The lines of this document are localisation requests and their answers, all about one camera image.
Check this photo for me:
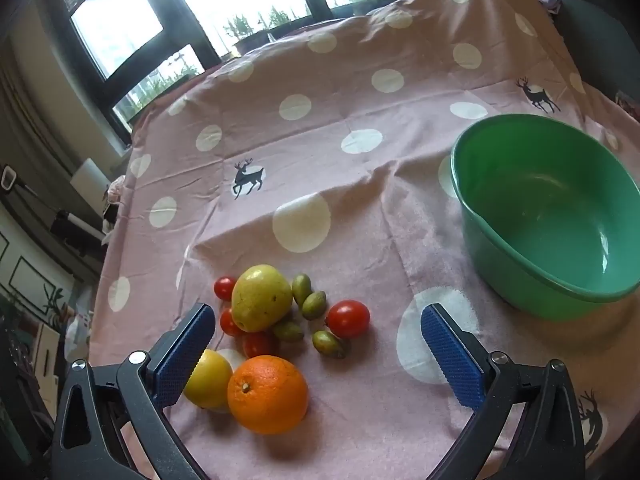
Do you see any large red cherry tomato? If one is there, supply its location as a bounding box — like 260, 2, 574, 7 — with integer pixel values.
325, 300, 371, 339

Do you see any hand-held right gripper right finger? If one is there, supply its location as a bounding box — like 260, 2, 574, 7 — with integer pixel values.
420, 303, 586, 480

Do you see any pink polka dot tablecloth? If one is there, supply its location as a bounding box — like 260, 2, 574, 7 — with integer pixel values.
92, 0, 640, 480

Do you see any potted green plant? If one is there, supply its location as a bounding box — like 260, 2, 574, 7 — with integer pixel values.
222, 7, 311, 56

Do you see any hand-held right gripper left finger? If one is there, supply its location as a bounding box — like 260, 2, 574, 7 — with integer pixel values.
50, 302, 217, 480

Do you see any framed wall picture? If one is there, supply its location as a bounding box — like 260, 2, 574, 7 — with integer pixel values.
7, 255, 71, 321

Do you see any black and white tool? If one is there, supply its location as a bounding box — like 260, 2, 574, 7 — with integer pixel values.
50, 210, 108, 256

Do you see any pink floral cloth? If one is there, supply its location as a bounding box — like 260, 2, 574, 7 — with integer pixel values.
617, 91, 640, 121

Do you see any small green olive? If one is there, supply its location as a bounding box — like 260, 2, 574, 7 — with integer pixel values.
292, 273, 313, 306
272, 321, 305, 343
301, 291, 328, 318
312, 330, 347, 359

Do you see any orange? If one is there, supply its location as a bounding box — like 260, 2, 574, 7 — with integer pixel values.
227, 355, 309, 435

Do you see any dark grey sofa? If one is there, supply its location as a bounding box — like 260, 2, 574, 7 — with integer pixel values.
540, 0, 640, 126

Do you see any yellow lemon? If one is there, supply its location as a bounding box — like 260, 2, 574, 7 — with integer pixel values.
183, 349, 234, 409

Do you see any black framed window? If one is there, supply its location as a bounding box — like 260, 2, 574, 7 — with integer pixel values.
45, 0, 436, 126

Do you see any yellow-green pear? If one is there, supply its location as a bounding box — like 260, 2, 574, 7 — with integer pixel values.
231, 264, 294, 333

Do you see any green plastic basin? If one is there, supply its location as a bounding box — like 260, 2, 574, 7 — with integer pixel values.
450, 114, 640, 321

